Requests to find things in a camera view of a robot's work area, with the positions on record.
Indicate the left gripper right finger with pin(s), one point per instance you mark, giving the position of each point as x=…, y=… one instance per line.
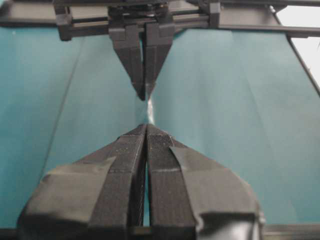
x=193, y=197

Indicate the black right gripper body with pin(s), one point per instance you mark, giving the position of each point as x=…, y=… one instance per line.
x=122, y=20

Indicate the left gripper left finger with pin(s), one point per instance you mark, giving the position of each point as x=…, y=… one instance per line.
x=98, y=197

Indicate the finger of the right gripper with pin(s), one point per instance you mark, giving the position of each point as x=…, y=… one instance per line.
x=157, y=43
x=126, y=43

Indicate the silver zip bag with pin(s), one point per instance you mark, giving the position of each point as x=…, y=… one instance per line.
x=150, y=115

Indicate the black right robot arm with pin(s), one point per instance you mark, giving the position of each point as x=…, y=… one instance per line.
x=250, y=15

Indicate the teal table cloth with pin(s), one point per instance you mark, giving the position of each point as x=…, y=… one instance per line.
x=240, y=98

